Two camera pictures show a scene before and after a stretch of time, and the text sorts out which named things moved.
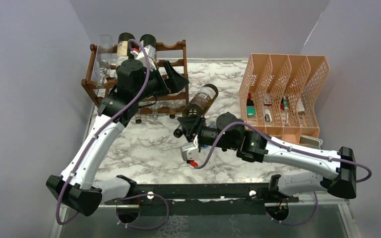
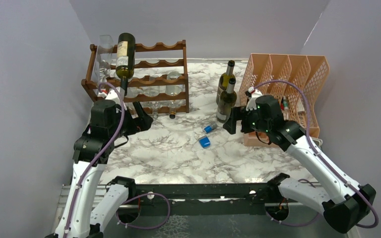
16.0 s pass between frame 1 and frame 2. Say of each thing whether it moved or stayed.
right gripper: moved
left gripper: moved
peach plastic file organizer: stayed
